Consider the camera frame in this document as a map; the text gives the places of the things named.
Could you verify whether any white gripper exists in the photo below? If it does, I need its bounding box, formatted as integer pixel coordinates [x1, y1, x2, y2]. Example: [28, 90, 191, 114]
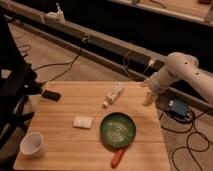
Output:
[141, 72, 173, 106]

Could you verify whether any green ceramic bowl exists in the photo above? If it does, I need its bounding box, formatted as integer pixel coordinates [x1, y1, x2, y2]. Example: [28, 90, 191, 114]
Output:
[100, 112, 136, 149]

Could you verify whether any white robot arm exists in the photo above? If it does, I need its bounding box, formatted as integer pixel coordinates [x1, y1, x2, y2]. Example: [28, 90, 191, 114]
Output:
[141, 52, 213, 106]

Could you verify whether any blue box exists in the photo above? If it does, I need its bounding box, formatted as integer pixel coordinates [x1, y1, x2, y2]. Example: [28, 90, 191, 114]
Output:
[169, 99, 188, 117]

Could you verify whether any white tube bottle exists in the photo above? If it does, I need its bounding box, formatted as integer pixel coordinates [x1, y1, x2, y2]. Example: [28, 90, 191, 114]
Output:
[103, 82, 124, 108]

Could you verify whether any orange carrot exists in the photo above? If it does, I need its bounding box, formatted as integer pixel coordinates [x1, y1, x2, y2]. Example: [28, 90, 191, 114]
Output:
[111, 148, 126, 168]

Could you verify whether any white sponge block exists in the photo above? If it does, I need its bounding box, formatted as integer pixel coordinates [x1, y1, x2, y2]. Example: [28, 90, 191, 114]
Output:
[73, 116, 93, 129]

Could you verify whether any black phone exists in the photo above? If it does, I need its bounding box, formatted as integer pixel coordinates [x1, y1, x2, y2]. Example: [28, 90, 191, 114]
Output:
[42, 90, 61, 101]

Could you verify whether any white cup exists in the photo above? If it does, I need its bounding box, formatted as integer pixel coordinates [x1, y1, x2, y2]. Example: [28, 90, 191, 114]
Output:
[20, 132, 46, 158]

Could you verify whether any black chair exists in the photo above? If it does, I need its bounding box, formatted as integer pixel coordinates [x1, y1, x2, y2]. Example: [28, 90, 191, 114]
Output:
[0, 13, 42, 149]

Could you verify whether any metal rail beam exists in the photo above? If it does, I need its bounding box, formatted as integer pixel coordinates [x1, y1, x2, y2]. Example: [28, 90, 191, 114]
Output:
[0, 0, 213, 108]

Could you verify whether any black floor cable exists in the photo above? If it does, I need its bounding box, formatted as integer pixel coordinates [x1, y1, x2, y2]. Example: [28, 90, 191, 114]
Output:
[32, 37, 88, 84]

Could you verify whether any white clamp on rail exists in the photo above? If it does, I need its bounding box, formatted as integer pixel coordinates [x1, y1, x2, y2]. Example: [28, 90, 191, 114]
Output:
[45, 4, 65, 22]

